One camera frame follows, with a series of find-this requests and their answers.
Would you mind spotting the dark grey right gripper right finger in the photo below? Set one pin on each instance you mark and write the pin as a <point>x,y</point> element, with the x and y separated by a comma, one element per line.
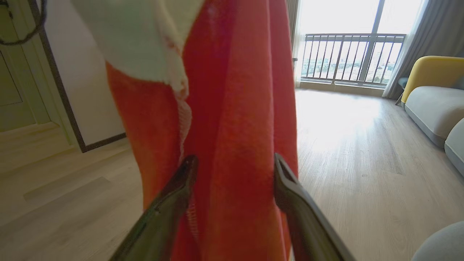
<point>308,224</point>

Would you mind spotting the small dark side table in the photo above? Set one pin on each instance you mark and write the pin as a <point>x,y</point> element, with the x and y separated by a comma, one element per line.
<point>401,85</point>

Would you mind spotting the grey curtain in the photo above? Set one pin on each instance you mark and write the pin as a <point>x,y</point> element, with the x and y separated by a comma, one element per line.
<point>424,32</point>
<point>292,21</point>

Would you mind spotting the grey balcony railing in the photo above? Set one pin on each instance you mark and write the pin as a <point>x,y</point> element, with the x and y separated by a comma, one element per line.
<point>351,58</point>

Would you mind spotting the pale green door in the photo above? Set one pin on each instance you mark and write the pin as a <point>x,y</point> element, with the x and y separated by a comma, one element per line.
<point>21,79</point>

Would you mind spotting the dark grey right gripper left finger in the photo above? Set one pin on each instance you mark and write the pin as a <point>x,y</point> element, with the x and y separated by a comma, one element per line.
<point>159,221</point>

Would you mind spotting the yellow sofa backrest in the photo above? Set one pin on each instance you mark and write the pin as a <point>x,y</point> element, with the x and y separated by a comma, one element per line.
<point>429,70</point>

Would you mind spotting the orange and cream knitted garment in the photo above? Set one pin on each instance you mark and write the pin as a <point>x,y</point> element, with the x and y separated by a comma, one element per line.
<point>239,108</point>

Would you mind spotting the grey fabric sofa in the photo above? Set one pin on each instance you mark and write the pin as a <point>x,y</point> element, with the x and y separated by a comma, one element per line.
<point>435,108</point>

